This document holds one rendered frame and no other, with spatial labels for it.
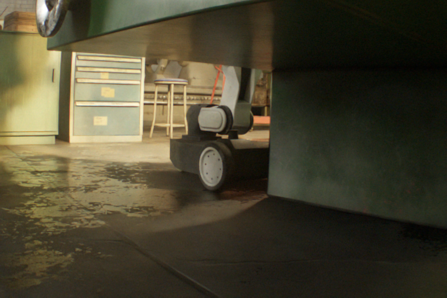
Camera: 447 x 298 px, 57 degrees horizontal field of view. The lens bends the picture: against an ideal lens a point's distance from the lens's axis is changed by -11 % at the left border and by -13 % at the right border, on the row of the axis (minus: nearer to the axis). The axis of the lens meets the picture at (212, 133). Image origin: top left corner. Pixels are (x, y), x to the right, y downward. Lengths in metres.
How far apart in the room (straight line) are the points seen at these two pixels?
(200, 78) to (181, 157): 5.78
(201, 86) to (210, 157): 5.91
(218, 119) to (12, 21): 2.19
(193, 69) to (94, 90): 4.05
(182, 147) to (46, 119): 1.81
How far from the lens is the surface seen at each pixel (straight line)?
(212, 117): 2.19
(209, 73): 8.05
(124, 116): 4.16
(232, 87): 2.15
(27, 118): 3.71
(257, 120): 6.33
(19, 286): 0.90
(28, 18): 3.83
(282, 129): 1.73
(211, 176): 1.91
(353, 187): 1.56
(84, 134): 4.02
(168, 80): 4.55
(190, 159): 2.12
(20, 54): 3.71
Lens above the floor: 0.35
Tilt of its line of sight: 4 degrees down
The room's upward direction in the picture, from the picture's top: 2 degrees clockwise
